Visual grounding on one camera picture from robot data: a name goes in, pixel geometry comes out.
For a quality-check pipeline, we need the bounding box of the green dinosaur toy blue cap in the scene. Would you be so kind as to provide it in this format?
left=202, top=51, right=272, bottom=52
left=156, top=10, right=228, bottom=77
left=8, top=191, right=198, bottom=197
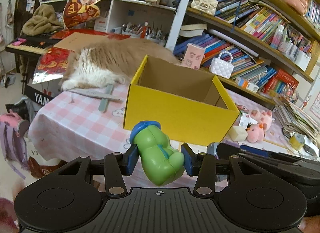
left=130, top=121, right=184, bottom=186

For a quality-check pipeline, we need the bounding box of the pink plush paw slipper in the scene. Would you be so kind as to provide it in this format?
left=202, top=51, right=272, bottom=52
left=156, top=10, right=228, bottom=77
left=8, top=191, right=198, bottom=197
left=249, top=109, right=273, bottom=131

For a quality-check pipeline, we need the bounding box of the stack of papers and books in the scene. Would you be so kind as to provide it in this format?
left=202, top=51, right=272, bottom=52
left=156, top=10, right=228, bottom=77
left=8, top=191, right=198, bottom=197
left=273, top=97, right=319, bottom=148

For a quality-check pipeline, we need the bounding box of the grey plastic strip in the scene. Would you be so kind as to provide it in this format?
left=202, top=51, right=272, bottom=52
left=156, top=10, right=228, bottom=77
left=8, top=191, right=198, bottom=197
left=67, top=88, right=120, bottom=101
left=98, top=84, right=115, bottom=114

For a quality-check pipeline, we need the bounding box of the yellow cardboard box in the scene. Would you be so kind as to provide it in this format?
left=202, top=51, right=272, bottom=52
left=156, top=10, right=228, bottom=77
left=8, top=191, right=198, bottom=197
left=123, top=56, right=240, bottom=146

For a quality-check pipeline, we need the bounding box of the orange white medicine box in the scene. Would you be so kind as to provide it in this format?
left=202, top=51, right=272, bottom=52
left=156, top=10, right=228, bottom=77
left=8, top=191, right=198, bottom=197
left=235, top=77, right=259, bottom=93

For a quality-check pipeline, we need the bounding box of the white quilted pearl handbag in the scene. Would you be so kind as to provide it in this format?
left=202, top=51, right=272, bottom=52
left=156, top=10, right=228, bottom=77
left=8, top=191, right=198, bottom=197
left=209, top=51, right=234, bottom=79

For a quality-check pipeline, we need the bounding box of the fluffy orange white cat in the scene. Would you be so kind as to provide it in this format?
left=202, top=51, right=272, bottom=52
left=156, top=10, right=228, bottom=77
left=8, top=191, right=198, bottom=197
left=61, top=38, right=180, bottom=91

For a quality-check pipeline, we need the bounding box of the pink sticker cup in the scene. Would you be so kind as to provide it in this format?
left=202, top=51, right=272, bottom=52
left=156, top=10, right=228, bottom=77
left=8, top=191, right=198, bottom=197
left=181, top=43, right=205, bottom=70

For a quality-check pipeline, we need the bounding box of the black electric keyboard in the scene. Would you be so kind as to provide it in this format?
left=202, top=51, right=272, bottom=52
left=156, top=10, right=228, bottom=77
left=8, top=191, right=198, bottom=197
left=5, top=36, right=60, bottom=55

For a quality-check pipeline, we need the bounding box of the red gold festive balloon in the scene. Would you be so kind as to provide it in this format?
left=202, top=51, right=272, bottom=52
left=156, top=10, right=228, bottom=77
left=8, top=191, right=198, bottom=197
left=63, top=0, right=101, bottom=29

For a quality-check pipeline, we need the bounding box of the olive green blanket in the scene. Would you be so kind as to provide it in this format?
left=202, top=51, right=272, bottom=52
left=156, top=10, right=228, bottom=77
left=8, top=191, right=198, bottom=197
left=21, top=4, right=63, bottom=36

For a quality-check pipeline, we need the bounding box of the cream quilted pearl handbag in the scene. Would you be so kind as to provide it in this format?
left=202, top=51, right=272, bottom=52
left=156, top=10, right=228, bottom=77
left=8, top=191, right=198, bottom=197
left=190, top=0, right=218, bottom=16

